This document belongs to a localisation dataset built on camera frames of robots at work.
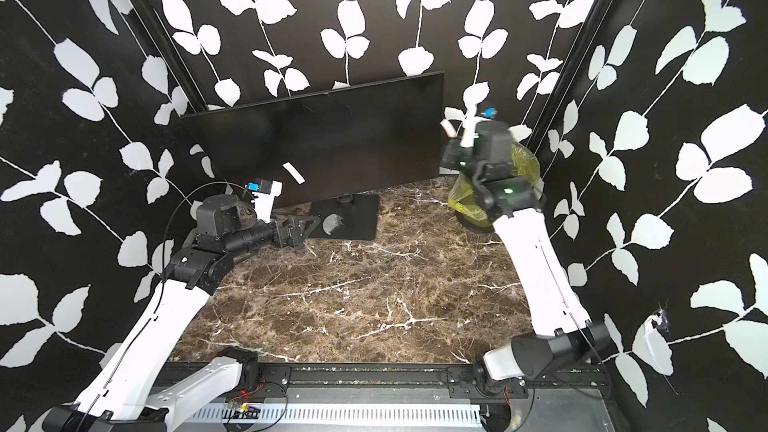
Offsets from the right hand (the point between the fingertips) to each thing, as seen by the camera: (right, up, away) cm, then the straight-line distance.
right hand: (447, 140), depth 69 cm
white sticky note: (-40, -7, +12) cm, 43 cm away
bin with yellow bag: (+11, -18, +21) cm, 30 cm away
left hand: (-33, -17, 0) cm, 38 cm away
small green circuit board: (-50, -64, +1) cm, 82 cm away
